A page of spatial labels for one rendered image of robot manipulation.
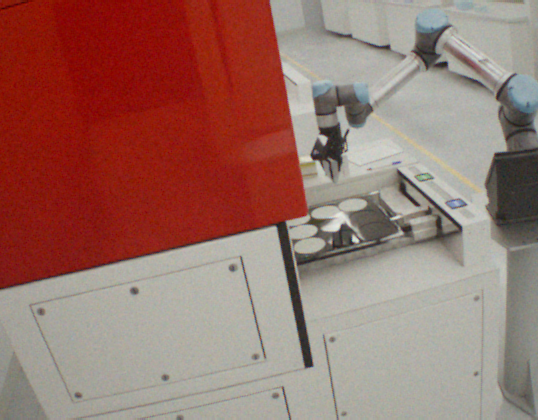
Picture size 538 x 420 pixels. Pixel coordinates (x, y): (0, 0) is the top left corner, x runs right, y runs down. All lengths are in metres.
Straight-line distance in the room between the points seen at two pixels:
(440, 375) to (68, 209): 1.25
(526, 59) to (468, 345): 4.96
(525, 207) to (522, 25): 4.58
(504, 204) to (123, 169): 1.29
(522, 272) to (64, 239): 1.55
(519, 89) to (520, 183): 0.31
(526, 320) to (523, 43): 4.58
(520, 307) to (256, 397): 1.13
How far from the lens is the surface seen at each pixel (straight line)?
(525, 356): 2.40
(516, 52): 6.49
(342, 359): 1.76
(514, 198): 2.02
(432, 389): 1.96
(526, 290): 2.21
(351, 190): 2.18
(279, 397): 1.53
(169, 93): 1.17
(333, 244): 1.85
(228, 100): 1.18
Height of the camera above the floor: 1.76
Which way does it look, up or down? 23 degrees down
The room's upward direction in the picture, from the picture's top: 12 degrees counter-clockwise
